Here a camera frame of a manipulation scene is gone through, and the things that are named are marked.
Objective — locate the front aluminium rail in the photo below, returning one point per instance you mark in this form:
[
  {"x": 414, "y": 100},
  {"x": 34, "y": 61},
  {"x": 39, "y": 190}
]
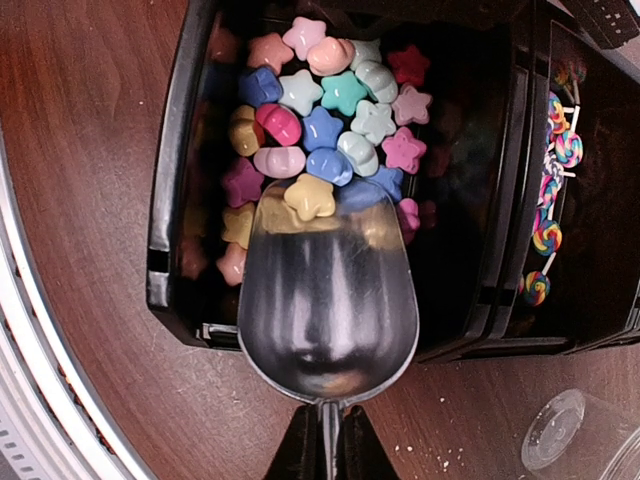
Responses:
[{"x": 53, "y": 423}]

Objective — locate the black three-compartment candy tray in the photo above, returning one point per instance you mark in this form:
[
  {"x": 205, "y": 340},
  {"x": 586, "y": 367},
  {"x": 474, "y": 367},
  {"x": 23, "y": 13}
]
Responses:
[{"x": 532, "y": 148}]

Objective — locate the yellow star candy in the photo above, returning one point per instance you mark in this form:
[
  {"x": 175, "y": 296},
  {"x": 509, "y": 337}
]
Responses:
[{"x": 310, "y": 197}]

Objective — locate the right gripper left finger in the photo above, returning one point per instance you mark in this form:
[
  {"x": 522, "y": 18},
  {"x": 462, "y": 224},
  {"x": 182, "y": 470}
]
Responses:
[{"x": 297, "y": 455}]

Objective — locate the clear plastic cup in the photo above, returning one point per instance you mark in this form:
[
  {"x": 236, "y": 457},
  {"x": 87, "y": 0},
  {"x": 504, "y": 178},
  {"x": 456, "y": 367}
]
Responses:
[{"x": 578, "y": 436}]

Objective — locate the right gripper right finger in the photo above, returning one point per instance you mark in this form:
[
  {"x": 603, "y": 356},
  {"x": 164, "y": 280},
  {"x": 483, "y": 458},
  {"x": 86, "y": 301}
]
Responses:
[{"x": 362, "y": 454}]

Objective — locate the swirl lollipop candy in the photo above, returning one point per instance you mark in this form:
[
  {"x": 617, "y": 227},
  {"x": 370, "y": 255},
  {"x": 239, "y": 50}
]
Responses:
[{"x": 535, "y": 286}]

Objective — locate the blue star candy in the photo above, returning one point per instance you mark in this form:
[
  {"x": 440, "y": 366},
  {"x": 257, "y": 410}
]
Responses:
[{"x": 321, "y": 129}]

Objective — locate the teal star candy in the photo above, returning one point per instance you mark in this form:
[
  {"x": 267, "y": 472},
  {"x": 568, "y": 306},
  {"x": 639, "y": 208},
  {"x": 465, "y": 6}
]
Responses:
[{"x": 342, "y": 92}]

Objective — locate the metal scoop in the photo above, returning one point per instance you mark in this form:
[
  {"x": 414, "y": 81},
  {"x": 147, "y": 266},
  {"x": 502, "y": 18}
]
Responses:
[{"x": 327, "y": 312}]

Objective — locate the pink star candy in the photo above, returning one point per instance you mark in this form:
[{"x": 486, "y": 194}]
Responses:
[{"x": 403, "y": 151}]

